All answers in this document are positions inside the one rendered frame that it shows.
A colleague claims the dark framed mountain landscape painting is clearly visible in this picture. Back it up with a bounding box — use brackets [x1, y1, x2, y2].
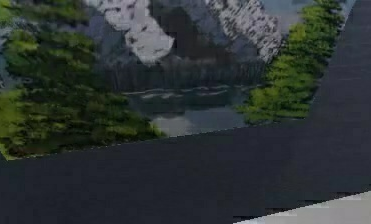
[0, 0, 371, 224]

